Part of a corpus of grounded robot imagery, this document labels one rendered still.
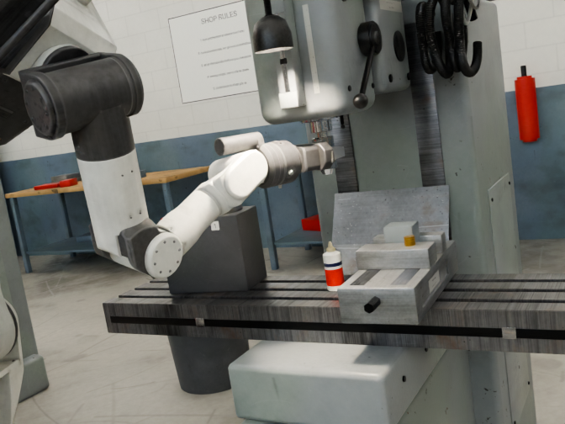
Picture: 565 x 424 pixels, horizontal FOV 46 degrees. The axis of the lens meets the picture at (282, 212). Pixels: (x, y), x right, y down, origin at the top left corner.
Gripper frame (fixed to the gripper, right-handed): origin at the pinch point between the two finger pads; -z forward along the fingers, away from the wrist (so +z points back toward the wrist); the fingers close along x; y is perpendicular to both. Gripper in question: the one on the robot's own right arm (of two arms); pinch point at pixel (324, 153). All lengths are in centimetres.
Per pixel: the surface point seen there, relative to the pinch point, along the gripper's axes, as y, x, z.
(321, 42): -22.1, -9.7, 6.1
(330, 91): -12.7, -10.2, 5.8
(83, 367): 123, 274, -38
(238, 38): -84, 408, -289
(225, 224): 14.0, 24.6, 11.6
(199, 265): 23.7, 32.3, 15.8
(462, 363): 59, -4, -35
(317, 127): -5.9, -1.1, 2.2
